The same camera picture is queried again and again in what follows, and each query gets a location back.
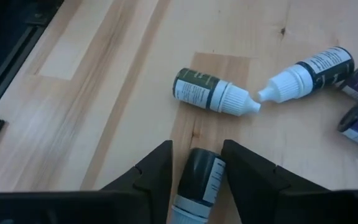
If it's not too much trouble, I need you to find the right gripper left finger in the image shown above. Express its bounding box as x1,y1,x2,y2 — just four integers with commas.
101,139,173,224

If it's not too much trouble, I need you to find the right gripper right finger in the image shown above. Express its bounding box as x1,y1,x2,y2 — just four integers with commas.
221,139,332,224

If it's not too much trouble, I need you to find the small dark green coloring bottle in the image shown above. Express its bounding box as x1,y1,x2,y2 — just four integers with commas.
170,147,226,224
172,67,262,118

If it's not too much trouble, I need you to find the small navy food coloring bottle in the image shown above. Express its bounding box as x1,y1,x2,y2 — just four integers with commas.
257,45,356,104

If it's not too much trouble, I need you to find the black aluminium table frame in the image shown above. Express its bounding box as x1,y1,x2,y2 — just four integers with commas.
0,0,65,154

